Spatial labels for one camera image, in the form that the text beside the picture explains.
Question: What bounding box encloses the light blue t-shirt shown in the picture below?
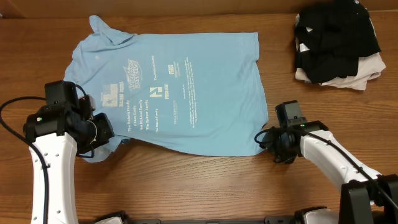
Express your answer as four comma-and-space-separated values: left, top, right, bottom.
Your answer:
65, 16, 269, 162

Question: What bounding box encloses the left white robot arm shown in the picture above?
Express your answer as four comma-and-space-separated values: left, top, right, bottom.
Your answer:
24, 105, 114, 223

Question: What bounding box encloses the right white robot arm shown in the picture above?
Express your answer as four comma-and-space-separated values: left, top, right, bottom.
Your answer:
254, 121, 397, 223

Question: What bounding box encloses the pile of black clothes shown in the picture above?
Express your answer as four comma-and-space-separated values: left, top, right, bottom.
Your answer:
294, 0, 381, 84

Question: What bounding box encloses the white folded garment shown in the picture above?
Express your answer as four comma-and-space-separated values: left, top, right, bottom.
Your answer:
294, 14, 387, 91

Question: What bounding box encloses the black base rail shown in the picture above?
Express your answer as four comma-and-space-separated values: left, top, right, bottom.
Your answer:
126, 215, 297, 224

